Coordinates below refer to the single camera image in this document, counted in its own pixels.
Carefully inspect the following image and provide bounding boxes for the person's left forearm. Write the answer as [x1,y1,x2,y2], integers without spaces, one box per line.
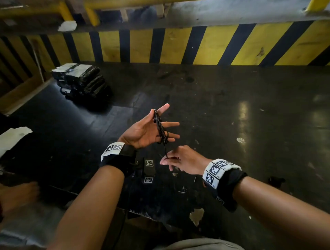
[48,165,126,250]

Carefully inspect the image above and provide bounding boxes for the person's right hand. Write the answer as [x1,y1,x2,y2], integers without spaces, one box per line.
[159,145,212,176]

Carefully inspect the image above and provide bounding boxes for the stack of black wrapped packages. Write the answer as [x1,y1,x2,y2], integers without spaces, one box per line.
[51,63,112,104]

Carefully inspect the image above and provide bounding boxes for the yellow metal railing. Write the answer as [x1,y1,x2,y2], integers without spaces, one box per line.
[0,0,330,27]

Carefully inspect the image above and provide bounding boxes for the small black object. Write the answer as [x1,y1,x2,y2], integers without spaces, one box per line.
[268,176,286,188]

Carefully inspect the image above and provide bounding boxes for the black device with marker tags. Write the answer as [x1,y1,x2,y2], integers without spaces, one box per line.
[141,158,157,185]

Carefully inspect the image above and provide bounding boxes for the black left wrist band tracker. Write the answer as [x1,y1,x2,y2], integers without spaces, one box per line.
[99,142,137,178]

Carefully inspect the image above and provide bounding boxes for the black right wrist band tracker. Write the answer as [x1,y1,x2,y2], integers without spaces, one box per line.
[202,158,248,213]

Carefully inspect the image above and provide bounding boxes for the black wrist band tracker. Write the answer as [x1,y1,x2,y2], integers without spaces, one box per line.
[99,142,137,178]
[202,158,248,213]

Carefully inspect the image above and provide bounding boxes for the thin black cable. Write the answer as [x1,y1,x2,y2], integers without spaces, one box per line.
[153,109,169,159]

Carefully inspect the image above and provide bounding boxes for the person's right forearm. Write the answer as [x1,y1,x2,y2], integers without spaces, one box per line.
[232,176,330,250]

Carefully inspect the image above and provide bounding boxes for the large white paper sheet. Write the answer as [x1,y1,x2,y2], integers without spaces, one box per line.
[0,126,33,158]

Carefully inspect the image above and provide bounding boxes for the yellow black striped barrier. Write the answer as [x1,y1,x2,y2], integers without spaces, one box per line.
[0,20,330,85]

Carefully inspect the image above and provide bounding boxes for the person's left hand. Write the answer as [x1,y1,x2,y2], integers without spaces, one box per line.
[118,103,180,150]

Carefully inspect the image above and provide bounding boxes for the white paper scrap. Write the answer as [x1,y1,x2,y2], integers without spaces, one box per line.
[57,20,77,32]

